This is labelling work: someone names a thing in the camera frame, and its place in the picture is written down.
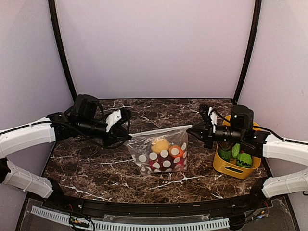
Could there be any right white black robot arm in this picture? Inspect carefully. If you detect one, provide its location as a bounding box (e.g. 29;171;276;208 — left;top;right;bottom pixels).
187;105;308;209

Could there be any left black frame post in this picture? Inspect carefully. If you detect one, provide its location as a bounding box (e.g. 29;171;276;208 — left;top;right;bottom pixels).
48;0;77;101

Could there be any yellow plastic basket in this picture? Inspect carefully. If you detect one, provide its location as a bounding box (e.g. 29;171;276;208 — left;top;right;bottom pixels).
213;115;262;179

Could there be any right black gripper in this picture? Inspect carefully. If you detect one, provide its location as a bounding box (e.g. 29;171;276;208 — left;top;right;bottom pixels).
187;120;245;148

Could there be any clear polka dot zip bag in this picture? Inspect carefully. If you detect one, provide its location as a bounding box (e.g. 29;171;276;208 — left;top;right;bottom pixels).
125;125;192;175

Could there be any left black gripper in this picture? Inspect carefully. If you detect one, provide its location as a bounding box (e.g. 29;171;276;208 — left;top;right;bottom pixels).
78;116;131;148

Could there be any green fake watermelon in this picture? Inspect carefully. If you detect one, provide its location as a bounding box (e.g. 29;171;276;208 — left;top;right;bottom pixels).
236;153;253;168

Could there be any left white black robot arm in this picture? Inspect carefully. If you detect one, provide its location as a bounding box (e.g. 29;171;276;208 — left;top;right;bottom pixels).
0;94;131;210

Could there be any orange fake fruit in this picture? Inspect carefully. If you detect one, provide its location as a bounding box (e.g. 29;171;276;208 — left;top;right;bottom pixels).
169;145;185;158

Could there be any black front rail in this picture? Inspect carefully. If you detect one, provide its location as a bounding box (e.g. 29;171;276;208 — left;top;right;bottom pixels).
28;186;287;218

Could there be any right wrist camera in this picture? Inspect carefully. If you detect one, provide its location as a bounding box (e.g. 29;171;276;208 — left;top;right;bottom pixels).
199;104;218;125

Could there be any green fake bell pepper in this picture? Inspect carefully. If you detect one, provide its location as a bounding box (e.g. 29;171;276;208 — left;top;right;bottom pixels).
218;142;233;162

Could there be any red fake apple in bag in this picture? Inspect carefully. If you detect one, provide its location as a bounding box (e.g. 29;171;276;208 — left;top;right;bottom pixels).
148;155;187;173

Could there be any white slotted cable duct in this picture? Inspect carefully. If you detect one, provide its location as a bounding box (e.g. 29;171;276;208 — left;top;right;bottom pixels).
31;206;230;231

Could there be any green fake bitter gourd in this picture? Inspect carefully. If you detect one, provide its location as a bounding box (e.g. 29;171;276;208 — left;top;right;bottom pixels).
232;143;241;159

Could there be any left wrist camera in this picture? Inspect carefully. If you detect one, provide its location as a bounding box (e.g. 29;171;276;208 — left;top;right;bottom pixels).
105;109;127;132

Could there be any yellow fake lemon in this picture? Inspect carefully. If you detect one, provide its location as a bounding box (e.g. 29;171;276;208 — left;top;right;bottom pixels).
151;140;170;154

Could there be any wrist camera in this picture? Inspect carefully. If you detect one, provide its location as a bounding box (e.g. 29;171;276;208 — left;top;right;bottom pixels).
105;109;127;132
199;104;218;125

